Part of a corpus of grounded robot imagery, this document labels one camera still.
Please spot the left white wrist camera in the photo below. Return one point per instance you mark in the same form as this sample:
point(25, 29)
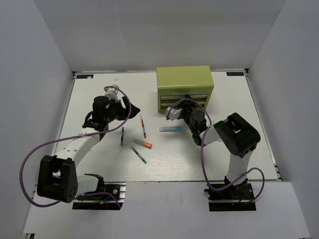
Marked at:
point(111, 92)

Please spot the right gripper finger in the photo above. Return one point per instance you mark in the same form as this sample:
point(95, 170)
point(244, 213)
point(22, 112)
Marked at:
point(186, 106)
point(188, 101)

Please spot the green metal drawer toolbox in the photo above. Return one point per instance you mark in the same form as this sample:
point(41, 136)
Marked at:
point(174, 83)

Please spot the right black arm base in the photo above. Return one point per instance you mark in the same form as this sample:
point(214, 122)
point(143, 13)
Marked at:
point(232, 199)

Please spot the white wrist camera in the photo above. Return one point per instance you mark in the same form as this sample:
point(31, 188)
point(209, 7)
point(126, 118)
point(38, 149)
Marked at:
point(111, 92)
point(172, 114)

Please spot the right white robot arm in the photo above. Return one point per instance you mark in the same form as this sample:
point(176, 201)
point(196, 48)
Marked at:
point(239, 137)

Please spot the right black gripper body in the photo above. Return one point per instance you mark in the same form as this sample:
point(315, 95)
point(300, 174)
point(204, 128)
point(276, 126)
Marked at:
point(188, 116)

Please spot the green pen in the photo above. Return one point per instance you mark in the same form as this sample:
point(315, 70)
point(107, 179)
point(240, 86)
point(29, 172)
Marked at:
point(138, 154)

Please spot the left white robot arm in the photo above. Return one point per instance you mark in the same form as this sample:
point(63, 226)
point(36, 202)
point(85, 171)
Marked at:
point(58, 179)

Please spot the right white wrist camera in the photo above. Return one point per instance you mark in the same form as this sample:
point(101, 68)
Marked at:
point(172, 114)

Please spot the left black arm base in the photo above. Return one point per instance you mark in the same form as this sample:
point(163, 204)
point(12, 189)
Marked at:
point(104, 194)

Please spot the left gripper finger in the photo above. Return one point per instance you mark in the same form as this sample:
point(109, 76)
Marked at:
point(125, 100)
point(129, 111)

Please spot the orange capped highlighter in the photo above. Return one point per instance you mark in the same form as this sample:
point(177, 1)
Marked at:
point(142, 143)

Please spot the red pen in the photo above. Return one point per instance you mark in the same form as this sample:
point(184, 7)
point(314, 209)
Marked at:
point(143, 126)

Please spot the blue pen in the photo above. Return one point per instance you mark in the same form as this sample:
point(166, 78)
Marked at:
point(122, 136)

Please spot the blue capped highlighter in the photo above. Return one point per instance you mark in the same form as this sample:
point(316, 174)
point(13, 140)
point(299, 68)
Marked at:
point(170, 129)

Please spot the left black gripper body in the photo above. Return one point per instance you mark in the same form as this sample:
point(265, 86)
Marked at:
point(115, 111)

